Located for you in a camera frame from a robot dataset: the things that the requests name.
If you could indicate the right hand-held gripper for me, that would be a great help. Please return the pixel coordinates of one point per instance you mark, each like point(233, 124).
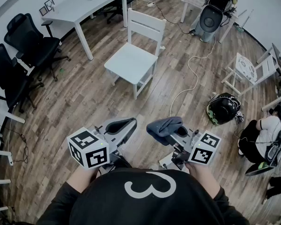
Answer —
point(203, 152)

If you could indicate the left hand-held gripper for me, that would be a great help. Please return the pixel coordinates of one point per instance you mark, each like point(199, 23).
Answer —
point(89, 149)

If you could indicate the blue-grey wiping cloth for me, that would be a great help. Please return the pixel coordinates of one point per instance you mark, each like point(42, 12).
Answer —
point(164, 128)

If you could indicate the white wooden chair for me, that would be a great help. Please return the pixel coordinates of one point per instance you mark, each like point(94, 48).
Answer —
point(131, 60)

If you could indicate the person's left forearm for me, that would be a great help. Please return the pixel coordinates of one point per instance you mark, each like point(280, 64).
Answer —
point(82, 179)

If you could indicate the person's right forearm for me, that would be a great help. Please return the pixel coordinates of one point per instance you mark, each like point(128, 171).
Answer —
point(203, 177)

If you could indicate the white folding chair patterned cushion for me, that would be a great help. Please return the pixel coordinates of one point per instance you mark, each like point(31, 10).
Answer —
point(247, 69)

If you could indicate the black mesh office chair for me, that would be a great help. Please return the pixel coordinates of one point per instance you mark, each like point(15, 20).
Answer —
point(9, 78)
point(114, 8)
point(35, 46)

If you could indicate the white power adapter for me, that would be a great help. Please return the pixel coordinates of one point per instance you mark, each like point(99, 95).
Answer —
point(166, 162)

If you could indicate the person's black shirt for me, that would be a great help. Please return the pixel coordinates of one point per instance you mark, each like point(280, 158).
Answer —
point(142, 203)

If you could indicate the white paper scrap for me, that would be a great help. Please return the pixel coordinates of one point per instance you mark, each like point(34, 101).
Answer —
point(162, 47)

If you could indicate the white side table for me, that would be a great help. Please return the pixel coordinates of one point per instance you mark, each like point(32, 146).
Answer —
point(11, 117)

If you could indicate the white power strip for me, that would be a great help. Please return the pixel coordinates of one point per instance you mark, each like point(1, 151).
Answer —
point(151, 4)

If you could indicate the white curved desk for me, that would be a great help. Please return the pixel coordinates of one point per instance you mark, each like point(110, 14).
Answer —
point(84, 6)

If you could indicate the small black picture frame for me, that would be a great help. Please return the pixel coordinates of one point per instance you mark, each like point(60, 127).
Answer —
point(42, 11)

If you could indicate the deer picture frame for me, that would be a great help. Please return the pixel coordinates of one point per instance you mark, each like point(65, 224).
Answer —
point(49, 5)

